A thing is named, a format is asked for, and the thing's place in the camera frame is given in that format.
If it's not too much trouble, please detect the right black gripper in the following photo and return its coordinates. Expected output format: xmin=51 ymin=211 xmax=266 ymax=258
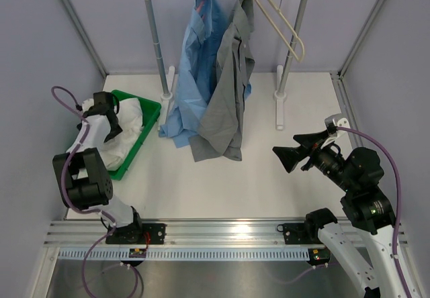
xmin=273 ymin=128 xmax=356 ymax=193

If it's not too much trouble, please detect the white shirt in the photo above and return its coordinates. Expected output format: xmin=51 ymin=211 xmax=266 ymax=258
xmin=65 ymin=97 xmax=146 ymax=171

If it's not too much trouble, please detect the metal wire hanger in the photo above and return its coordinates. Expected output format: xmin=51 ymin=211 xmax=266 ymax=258
xmin=253 ymin=0 xmax=306 ymax=62

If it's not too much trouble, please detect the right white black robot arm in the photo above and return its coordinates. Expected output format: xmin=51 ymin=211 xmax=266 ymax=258
xmin=272 ymin=126 xmax=421 ymax=297

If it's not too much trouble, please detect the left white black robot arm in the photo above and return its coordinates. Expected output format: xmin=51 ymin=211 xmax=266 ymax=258
xmin=52 ymin=91 xmax=144 ymax=244

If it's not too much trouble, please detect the grey shirt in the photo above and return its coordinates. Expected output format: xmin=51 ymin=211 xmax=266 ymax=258
xmin=189 ymin=0 xmax=255 ymax=162

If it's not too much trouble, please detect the light blue shirt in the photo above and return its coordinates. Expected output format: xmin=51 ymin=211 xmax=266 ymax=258
xmin=158 ymin=0 xmax=253 ymax=148

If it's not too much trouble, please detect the green plastic tray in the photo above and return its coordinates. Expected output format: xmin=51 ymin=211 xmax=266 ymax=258
xmin=100 ymin=90 xmax=162 ymax=181

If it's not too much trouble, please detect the white metal clothes rack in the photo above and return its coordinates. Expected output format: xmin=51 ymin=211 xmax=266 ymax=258
xmin=144 ymin=0 xmax=308 ymax=131

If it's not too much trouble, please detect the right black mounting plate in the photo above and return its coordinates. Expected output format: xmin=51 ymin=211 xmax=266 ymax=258
xmin=276 ymin=222 xmax=322 ymax=244

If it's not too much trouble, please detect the black mounting plate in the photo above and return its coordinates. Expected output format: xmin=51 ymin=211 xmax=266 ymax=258
xmin=276 ymin=222 xmax=322 ymax=244
xmin=105 ymin=223 xmax=166 ymax=245

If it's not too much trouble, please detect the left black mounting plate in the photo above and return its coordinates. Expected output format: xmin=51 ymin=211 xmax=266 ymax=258
xmin=105 ymin=223 xmax=166 ymax=245

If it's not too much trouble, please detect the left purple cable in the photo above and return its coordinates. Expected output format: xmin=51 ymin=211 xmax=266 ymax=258
xmin=50 ymin=85 xmax=145 ymax=297

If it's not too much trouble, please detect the purple cable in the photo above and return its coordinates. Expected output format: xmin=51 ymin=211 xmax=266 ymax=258
xmin=335 ymin=126 xmax=413 ymax=298
xmin=50 ymin=85 xmax=145 ymax=297

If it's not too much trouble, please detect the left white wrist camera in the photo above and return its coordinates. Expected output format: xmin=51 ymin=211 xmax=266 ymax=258
xmin=81 ymin=98 xmax=94 ymax=112

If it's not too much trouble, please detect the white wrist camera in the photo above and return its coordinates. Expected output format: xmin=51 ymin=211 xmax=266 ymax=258
xmin=321 ymin=113 xmax=350 ymax=148
xmin=81 ymin=98 xmax=94 ymax=112

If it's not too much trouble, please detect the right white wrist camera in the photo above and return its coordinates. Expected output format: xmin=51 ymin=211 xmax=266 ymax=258
xmin=321 ymin=113 xmax=350 ymax=148

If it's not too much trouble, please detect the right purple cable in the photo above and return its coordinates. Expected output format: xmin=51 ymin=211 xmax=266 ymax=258
xmin=335 ymin=126 xmax=413 ymax=298

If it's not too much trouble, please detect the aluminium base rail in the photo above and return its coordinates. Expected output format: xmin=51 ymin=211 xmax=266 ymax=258
xmin=43 ymin=219 xmax=409 ymax=248

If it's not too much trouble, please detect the white slotted cable duct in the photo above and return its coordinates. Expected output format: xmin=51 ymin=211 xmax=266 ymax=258
xmin=58 ymin=248 xmax=310 ymax=261

